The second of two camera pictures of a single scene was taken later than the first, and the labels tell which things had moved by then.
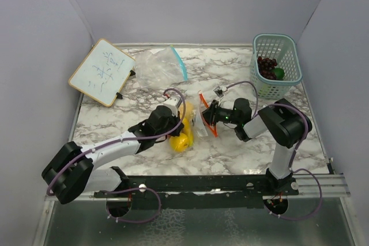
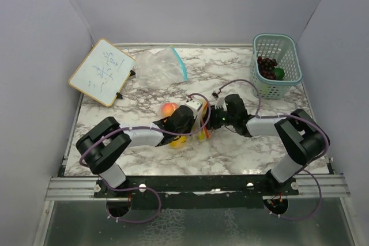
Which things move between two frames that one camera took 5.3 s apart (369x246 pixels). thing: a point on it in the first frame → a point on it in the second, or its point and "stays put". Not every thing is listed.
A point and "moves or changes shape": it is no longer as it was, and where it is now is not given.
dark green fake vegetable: [279, 73] stays put
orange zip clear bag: [195, 124] moves or changes shape
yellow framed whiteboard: [103, 73] stays put
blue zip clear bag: [159, 68] stays put
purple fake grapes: [265, 66] stays put
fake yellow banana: [187, 128] moves or changes shape
